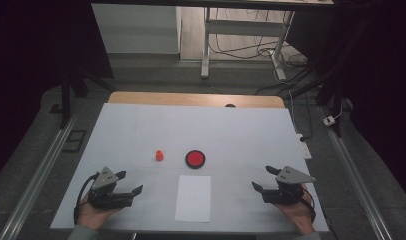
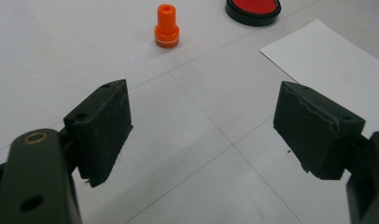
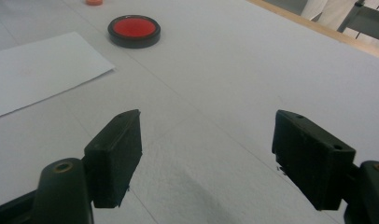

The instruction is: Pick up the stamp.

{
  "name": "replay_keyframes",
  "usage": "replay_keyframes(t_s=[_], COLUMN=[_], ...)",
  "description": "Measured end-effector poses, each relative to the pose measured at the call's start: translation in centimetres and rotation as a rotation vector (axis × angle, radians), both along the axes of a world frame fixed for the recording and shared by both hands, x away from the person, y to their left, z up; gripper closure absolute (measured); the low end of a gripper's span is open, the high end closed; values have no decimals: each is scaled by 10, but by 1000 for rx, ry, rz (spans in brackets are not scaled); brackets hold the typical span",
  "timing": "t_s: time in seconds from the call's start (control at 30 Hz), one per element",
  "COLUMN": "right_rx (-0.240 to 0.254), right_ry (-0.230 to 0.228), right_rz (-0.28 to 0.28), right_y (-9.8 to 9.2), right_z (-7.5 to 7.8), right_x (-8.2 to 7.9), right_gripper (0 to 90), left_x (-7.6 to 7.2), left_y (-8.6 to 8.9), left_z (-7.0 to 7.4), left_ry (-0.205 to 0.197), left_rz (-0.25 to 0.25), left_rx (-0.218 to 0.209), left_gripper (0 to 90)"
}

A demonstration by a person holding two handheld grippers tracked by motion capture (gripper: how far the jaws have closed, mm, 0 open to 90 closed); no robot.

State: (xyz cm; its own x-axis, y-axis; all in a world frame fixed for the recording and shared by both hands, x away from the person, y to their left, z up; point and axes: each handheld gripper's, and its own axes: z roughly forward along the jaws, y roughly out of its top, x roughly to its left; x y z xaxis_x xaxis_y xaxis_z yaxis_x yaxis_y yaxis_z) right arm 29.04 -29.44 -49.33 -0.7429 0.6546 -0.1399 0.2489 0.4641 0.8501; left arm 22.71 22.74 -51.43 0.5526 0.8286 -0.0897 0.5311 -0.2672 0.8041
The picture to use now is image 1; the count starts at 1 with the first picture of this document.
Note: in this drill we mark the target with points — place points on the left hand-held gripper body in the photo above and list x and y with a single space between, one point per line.
106 178

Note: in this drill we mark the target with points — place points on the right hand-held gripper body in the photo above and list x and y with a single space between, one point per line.
292 176

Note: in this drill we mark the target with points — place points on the orange plastic stamp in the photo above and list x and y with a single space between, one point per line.
159 155

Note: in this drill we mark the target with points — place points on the person's right hand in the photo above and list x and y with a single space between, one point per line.
299 215

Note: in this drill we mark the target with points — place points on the person's left hand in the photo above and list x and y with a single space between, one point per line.
92 216

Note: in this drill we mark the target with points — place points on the white power strip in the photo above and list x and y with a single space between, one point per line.
305 148

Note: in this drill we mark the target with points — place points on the small white paper sheet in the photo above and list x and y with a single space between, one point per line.
193 200

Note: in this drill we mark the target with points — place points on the round red ink pad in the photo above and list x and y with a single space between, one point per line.
195 159

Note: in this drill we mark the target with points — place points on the small white adapter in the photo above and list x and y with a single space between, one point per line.
329 121

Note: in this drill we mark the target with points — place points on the black table grommet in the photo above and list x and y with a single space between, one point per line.
230 105

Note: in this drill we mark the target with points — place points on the black metal stand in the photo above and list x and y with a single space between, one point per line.
65 100
337 96

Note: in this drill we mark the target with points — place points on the black curtain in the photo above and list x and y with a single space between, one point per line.
384 66
24 66

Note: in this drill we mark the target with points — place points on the light grey cabinet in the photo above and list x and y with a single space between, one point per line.
134 30

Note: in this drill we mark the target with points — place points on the black floor frame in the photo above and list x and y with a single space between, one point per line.
74 140

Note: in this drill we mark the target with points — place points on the aluminium floor rail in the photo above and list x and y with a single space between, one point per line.
41 180
353 176

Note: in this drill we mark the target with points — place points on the white desk frame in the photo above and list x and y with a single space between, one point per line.
244 28

